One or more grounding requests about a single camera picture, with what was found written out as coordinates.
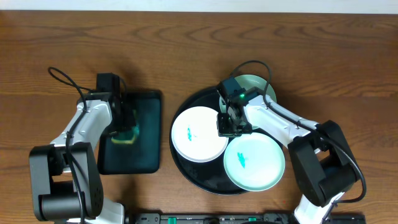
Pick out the mint green plate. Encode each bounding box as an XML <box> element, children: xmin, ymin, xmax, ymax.
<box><xmin>223</xmin><ymin>133</ymin><xmax>285</xmax><ymax>192</ymax></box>
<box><xmin>219</xmin><ymin>74</ymin><xmax>277</xmax><ymax>131</ymax></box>

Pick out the black rectangular tray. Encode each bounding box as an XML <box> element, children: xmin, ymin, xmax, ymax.
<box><xmin>97</xmin><ymin>91</ymin><xmax>162</xmax><ymax>175</ymax></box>

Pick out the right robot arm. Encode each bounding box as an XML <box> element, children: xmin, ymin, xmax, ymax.
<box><xmin>218</xmin><ymin>93</ymin><xmax>367</xmax><ymax>223</ymax></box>

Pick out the green yellow sponge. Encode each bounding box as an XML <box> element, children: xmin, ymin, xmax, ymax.
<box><xmin>111</xmin><ymin>110</ymin><xmax>140</xmax><ymax>145</ymax></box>

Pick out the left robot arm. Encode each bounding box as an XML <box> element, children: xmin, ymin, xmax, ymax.
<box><xmin>29</xmin><ymin>92</ymin><xmax>135</xmax><ymax>224</ymax></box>

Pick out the white plate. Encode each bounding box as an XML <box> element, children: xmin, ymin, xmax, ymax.
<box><xmin>171</xmin><ymin>106</ymin><xmax>229</xmax><ymax>163</ymax></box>

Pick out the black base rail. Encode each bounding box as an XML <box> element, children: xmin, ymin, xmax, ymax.
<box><xmin>133</xmin><ymin>212</ymin><xmax>367</xmax><ymax>224</ymax></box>

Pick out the black round tray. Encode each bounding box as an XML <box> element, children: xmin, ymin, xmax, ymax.
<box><xmin>169</xmin><ymin>85</ymin><xmax>283</xmax><ymax>196</ymax></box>

